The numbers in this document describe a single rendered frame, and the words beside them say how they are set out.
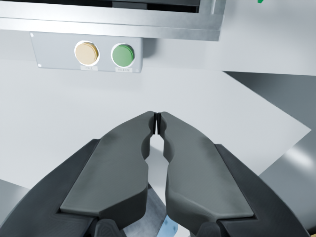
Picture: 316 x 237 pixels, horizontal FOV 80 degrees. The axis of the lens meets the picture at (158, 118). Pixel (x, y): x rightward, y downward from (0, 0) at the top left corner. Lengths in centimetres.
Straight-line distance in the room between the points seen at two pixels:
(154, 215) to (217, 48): 43
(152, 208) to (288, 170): 188
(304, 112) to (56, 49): 179
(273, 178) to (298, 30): 183
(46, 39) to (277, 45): 51
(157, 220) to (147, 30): 42
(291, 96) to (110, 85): 149
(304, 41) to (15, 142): 85
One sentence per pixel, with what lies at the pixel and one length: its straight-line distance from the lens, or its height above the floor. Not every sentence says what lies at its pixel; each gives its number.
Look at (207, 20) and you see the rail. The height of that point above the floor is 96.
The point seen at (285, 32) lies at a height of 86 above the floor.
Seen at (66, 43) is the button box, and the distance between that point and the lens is 43.
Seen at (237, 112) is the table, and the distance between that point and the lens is 60.
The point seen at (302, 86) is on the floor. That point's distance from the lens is 179.
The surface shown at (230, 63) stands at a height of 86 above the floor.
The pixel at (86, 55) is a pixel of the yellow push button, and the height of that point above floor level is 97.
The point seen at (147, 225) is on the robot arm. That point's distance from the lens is 52.
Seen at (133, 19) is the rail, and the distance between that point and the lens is 39.
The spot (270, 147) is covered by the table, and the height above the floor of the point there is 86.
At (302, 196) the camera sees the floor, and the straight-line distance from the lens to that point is 265.
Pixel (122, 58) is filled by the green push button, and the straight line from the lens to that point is 39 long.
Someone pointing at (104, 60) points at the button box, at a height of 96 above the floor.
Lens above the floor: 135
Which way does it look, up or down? 61 degrees down
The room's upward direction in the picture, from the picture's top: 179 degrees clockwise
